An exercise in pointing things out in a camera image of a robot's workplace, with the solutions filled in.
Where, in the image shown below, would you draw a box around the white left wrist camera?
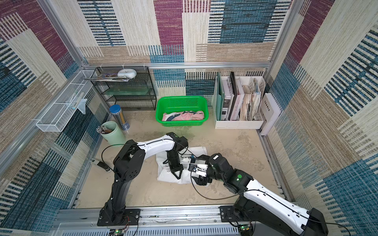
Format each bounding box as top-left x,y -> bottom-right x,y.
180,157 -> 196,166

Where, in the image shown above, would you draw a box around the light green cup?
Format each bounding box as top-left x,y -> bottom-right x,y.
96,121 -> 126,145

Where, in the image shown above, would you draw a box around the pink shark print shorts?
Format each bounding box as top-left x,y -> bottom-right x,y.
162,111 -> 205,122

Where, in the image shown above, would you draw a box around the black wire shelf rack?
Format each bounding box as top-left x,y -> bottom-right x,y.
90,66 -> 157,111

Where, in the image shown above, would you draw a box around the white shirt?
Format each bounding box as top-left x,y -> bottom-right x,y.
156,147 -> 208,184

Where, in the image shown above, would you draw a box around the white round object on shelf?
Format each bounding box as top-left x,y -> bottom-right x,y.
117,68 -> 137,79

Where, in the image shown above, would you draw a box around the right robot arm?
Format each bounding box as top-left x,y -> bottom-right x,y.
198,153 -> 329,236

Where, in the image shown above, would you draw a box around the white wire wall basket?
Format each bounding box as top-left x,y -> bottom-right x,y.
36,70 -> 93,132

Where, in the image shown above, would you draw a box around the green plastic basket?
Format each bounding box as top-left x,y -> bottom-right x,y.
155,96 -> 209,127

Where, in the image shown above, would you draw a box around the green folder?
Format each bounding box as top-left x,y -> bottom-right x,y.
215,72 -> 224,121

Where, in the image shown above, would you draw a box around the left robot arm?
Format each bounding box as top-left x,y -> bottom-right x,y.
97,132 -> 188,226

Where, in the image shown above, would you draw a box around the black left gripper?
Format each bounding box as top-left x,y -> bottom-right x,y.
167,152 -> 185,180

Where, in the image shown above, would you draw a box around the blue lid cylindrical can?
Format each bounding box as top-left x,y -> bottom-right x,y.
109,104 -> 130,131

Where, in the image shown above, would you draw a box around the white plastic file organizer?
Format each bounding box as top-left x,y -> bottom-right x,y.
213,72 -> 265,130

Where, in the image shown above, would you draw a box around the black handheld tool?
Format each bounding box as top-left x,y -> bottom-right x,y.
90,159 -> 111,172

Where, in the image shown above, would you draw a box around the grey Inedia magazine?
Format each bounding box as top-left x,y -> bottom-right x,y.
260,93 -> 281,136

